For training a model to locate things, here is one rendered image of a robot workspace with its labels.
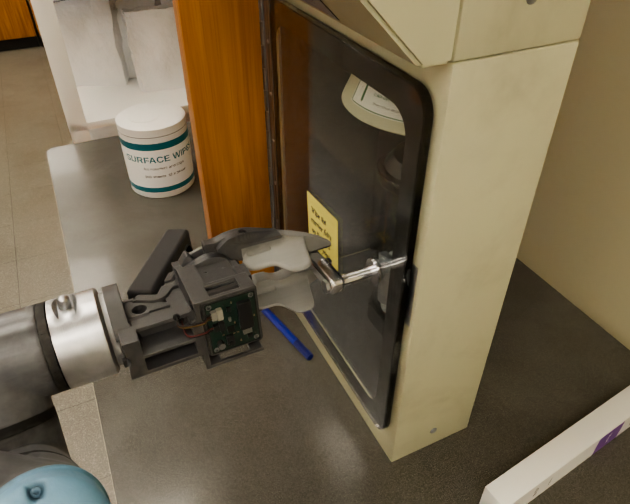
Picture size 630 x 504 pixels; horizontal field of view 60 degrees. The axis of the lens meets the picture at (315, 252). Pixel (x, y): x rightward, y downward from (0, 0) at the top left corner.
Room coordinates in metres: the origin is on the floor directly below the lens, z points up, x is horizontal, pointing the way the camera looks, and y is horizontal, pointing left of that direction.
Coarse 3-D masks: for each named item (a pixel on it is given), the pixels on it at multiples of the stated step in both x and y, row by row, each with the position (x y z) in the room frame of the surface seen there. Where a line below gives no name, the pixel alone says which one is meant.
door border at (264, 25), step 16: (272, 64) 0.61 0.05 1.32; (272, 80) 0.62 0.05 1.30; (272, 96) 0.62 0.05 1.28; (272, 112) 0.62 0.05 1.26; (272, 128) 0.62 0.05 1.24; (272, 144) 0.63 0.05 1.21; (272, 160) 0.63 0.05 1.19; (272, 176) 0.63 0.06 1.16; (272, 192) 0.63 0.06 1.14; (272, 224) 0.63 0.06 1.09
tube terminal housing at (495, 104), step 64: (512, 0) 0.37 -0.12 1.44; (576, 0) 0.40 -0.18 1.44; (448, 64) 0.36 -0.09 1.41; (512, 64) 0.38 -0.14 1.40; (448, 128) 0.36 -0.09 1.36; (512, 128) 0.38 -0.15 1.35; (448, 192) 0.36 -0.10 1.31; (512, 192) 0.39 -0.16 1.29; (448, 256) 0.37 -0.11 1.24; (512, 256) 0.40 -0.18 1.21; (448, 320) 0.37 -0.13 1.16; (448, 384) 0.38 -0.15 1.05; (384, 448) 0.37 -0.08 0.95
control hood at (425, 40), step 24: (336, 0) 0.38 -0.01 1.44; (360, 0) 0.33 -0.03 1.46; (384, 0) 0.33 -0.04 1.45; (408, 0) 0.34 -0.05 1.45; (432, 0) 0.34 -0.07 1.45; (456, 0) 0.35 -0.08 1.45; (360, 24) 0.38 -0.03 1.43; (384, 24) 0.33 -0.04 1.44; (408, 24) 0.34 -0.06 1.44; (432, 24) 0.34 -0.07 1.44; (456, 24) 0.36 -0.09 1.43; (408, 48) 0.34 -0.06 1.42; (432, 48) 0.35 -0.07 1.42
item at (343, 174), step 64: (320, 64) 0.50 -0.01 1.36; (384, 64) 0.41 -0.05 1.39; (320, 128) 0.50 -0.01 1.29; (384, 128) 0.40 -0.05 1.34; (320, 192) 0.50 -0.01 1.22; (384, 192) 0.39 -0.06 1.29; (384, 256) 0.38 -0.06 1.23; (320, 320) 0.50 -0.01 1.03; (384, 320) 0.37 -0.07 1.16; (384, 384) 0.36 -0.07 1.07
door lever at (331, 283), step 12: (312, 252) 0.42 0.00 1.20; (312, 264) 0.40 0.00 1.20; (324, 264) 0.40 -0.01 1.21; (372, 264) 0.39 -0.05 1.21; (324, 276) 0.38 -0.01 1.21; (336, 276) 0.38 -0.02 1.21; (348, 276) 0.38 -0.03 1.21; (360, 276) 0.38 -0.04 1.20; (372, 276) 0.39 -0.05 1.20; (324, 288) 0.37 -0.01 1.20; (336, 288) 0.37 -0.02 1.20
